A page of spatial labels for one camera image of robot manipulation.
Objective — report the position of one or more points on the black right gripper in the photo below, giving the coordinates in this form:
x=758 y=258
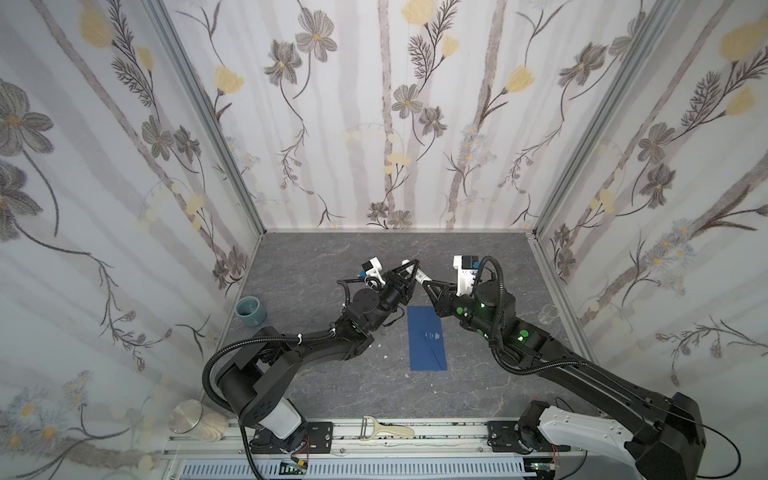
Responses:
x=447 y=294

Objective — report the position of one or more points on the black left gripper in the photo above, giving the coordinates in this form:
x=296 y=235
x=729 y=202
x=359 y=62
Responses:
x=398 y=282

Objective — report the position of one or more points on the white glue stick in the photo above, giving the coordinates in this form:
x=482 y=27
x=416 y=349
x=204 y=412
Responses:
x=417 y=273

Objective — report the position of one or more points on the dark blue envelope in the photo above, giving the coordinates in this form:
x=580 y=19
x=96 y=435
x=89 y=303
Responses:
x=425 y=340

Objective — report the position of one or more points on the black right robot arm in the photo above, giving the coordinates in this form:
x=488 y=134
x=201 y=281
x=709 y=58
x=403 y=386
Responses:
x=662 y=437

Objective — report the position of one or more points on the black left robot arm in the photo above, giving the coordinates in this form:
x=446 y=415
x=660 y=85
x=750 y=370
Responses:
x=249 y=378

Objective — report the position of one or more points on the clear glass cup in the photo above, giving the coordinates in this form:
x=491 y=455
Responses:
x=548 y=314

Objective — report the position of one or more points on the teal ceramic cup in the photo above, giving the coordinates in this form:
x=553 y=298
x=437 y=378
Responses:
x=250 y=311

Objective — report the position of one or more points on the glass jar with metal lid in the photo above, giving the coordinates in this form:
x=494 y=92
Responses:
x=193 y=419

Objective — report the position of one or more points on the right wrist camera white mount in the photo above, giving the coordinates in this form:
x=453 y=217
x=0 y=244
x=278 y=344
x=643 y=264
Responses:
x=466 y=267

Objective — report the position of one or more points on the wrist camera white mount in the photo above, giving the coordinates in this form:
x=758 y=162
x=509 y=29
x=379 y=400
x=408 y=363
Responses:
x=372 y=274
x=466 y=267

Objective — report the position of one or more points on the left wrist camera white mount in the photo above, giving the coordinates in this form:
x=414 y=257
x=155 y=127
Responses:
x=372 y=274

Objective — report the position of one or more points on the cream handled peeler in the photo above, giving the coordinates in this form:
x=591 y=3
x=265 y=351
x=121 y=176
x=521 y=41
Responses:
x=372 y=429

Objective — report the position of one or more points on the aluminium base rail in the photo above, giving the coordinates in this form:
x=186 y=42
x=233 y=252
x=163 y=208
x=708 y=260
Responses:
x=442 y=448

